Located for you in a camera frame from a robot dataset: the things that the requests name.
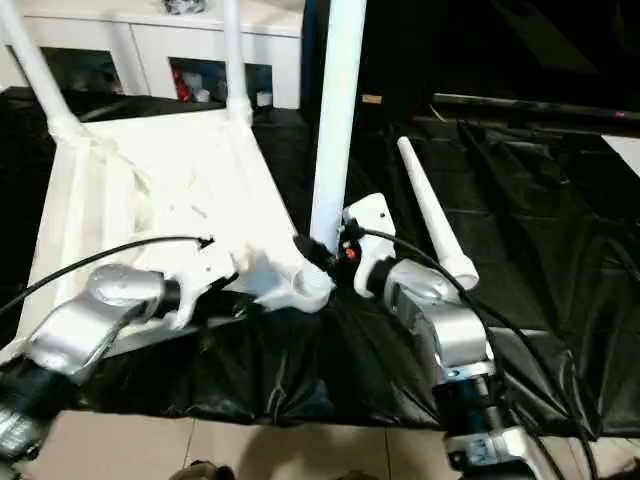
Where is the white plastic table leg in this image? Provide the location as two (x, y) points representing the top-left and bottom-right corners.
(222, 0), (254, 124)
(308, 0), (369, 257)
(0, 0), (84, 144)
(397, 137), (481, 291)

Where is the dark left robot foot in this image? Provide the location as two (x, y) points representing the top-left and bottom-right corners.
(172, 462), (236, 480)

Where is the black glossy mat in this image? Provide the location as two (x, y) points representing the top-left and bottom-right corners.
(0, 84), (640, 441)

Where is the long black bar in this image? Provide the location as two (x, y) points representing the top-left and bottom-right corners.
(432, 92), (640, 122)

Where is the white cabinet with glass doors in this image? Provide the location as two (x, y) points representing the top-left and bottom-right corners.
(0, 0), (306, 110)

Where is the dark object on cabinet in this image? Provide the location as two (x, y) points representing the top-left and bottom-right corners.
(162, 0), (206, 15)

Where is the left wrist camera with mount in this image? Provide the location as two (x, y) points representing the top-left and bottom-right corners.
(172, 243), (241, 331)

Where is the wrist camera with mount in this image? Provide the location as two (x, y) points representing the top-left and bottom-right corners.
(341, 193), (397, 297)
(172, 243), (241, 331)

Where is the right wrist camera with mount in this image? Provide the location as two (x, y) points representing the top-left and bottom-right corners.
(341, 193), (397, 297)

